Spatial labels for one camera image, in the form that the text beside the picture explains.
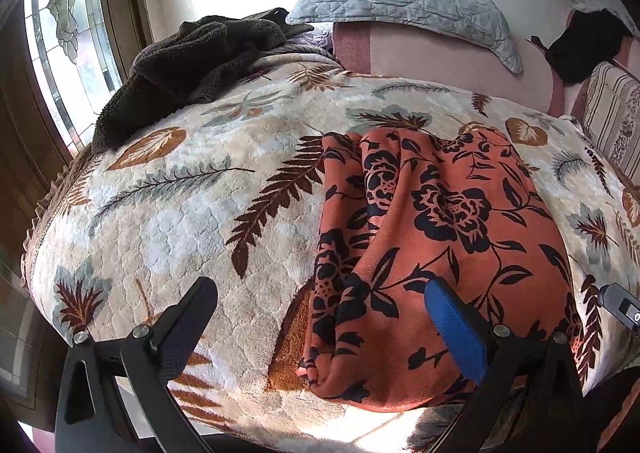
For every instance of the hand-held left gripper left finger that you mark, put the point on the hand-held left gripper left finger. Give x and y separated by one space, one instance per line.
185 333

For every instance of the leaf print fleece blanket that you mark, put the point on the leaf print fleece blanket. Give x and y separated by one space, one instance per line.
175 213

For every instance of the wooden window frame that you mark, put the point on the wooden window frame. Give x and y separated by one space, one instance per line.
125 8

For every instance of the grey quilted pillow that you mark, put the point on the grey quilted pillow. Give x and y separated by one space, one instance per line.
400 3

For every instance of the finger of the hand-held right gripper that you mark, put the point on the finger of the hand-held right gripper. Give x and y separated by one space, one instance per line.
617 300

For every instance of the stained glass window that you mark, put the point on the stained glass window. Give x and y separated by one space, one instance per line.
60 8

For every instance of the black cloth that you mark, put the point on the black cloth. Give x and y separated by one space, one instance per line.
585 43

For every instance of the striped cushion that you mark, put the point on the striped cushion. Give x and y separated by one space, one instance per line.
615 113

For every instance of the dark grey fleece cloth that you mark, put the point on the dark grey fleece cloth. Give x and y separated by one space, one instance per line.
190 58

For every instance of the orange floral garment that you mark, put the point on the orange floral garment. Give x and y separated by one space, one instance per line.
450 233

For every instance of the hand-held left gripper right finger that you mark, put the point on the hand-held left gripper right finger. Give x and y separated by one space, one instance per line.
455 333

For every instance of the lavender cloth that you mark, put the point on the lavender cloth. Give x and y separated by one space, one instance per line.
312 40

